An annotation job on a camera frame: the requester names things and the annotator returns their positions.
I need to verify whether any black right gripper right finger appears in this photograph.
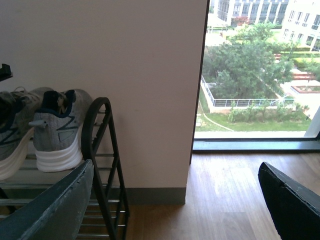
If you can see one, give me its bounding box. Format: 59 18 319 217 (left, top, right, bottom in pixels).
258 162 320 240

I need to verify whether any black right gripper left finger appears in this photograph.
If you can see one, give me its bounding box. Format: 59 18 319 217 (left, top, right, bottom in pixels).
0 159 94 240

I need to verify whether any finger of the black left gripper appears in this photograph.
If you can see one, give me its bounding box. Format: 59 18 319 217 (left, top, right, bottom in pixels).
0 63 13 82

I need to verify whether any grey knit sneaker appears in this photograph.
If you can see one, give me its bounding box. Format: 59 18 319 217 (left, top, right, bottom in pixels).
0 87 51 181
29 89 93 173

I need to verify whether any black metal shoe rack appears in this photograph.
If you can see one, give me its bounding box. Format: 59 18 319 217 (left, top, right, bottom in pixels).
0 97 130 240

